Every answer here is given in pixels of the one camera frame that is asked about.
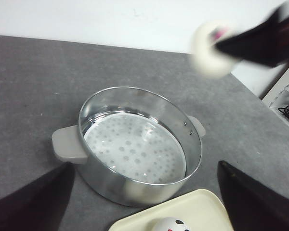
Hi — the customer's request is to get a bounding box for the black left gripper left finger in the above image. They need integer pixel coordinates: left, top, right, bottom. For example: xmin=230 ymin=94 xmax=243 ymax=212
xmin=0 ymin=163 xmax=75 ymax=231

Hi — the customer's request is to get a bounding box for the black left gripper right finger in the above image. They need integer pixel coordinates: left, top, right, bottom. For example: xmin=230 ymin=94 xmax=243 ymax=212
xmin=218 ymin=161 xmax=289 ymax=231

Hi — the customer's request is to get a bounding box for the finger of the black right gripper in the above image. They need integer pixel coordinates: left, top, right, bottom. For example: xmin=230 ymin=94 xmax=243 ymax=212
xmin=215 ymin=0 xmax=289 ymax=67

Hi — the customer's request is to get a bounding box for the panda bun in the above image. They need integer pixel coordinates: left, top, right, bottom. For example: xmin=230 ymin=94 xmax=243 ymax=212
xmin=152 ymin=217 xmax=191 ymax=231
xmin=190 ymin=20 xmax=239 ymax=79

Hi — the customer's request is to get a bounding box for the cream rectangular plastic tray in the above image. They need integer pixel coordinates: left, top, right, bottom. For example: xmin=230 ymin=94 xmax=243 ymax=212
xmin=109 ymin=189 xmax=233 ymax=231

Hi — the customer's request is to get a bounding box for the stainless steel steamer pot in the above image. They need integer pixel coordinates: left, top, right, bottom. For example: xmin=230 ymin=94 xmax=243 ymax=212
xmin=52 ymin=86 xmax=206 ymax=207

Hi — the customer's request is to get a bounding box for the white perforated steamer liner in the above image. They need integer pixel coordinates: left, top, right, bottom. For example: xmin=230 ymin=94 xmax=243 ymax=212
xmin=84 ymin=113 xmax=186 ymax=184

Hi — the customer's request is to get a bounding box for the white box with cables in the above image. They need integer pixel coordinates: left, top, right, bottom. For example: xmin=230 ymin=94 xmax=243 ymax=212
xmin=262 ymin=68 xmax=289 ymax=127

